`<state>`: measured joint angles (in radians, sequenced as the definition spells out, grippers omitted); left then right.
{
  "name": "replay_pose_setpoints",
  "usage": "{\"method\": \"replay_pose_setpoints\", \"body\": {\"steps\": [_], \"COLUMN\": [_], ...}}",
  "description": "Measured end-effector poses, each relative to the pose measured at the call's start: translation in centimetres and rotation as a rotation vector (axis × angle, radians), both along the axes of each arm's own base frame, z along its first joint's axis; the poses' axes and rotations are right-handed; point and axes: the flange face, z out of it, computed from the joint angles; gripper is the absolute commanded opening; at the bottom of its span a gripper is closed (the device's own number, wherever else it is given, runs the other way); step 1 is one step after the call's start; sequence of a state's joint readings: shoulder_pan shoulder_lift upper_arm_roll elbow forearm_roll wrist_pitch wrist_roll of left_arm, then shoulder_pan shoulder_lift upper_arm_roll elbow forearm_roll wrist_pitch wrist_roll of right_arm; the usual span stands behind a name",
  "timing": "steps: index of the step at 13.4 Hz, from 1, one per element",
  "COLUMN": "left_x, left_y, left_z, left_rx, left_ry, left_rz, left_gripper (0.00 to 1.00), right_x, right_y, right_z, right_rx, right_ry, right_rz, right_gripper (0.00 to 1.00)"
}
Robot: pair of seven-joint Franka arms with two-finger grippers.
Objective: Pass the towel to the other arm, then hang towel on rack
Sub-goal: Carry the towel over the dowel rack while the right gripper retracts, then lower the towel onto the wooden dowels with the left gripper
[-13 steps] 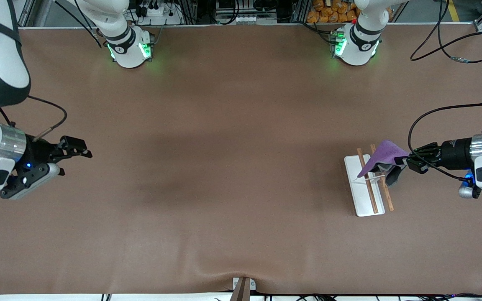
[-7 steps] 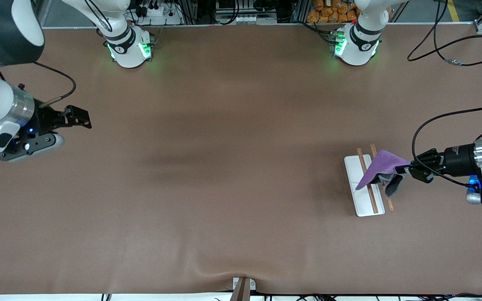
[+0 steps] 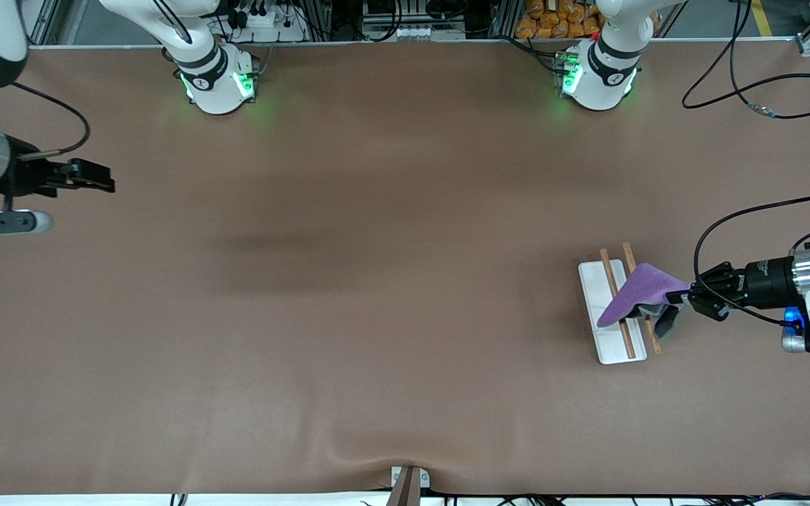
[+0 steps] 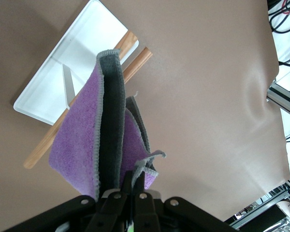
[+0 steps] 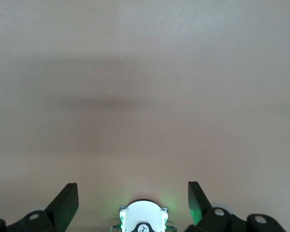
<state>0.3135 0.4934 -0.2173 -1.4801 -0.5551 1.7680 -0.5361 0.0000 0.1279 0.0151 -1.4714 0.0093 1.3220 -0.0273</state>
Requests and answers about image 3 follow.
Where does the purple microfibre towel grey edge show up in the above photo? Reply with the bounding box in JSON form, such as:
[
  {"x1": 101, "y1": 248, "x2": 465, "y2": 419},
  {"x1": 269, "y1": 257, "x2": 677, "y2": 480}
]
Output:
[{"x1": 596, "y1": 263, "x2": 693, "y2": 339}]

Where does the white rack base tray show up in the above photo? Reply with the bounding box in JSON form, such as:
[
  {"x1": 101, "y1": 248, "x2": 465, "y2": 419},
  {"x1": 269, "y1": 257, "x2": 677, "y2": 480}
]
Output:
[{"x1": 578, "y1": 260, "x2": 648, "y2": 365}]

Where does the right wooden chopstick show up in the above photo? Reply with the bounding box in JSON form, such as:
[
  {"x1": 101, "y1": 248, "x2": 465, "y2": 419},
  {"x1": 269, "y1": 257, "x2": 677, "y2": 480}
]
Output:
[{"x1": 622, "y1": 242, "x2": 662, "y2": 355}]

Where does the wooden chopstick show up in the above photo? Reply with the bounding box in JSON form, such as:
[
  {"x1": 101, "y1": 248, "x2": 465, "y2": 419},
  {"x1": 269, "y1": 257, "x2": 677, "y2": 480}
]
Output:
[
  {"x1": 600, "y1": 249, "x2": 636, "y2": 359},
  {"x1": 622, "y1": 242, "x2": 662, "y2": 355}
]

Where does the left wooden chopstick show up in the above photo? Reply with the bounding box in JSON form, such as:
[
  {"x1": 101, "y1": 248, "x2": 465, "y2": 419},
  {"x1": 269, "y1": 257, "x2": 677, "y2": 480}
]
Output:
[{"x1": 600, "y1": 249, "x2": 636, "y2": 359}]

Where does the white power strip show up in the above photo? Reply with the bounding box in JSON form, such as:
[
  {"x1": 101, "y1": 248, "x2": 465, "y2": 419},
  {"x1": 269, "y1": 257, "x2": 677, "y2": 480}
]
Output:
[{"x1": 226, "y1": 4, "x2": 307, "y2": 43}]

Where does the orange packaged snacks pile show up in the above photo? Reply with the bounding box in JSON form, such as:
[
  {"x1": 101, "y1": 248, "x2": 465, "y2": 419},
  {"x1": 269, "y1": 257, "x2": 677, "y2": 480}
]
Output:
[{"x1": 516, "y1": 0, "x2": 606, "y2": 40}]

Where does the white terminal block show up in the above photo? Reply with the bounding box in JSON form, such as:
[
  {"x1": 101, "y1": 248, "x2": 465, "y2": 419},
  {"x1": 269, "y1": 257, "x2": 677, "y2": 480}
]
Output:
[{"x1": 363, "y1": 21, "x2": 435, "y2": 43}]

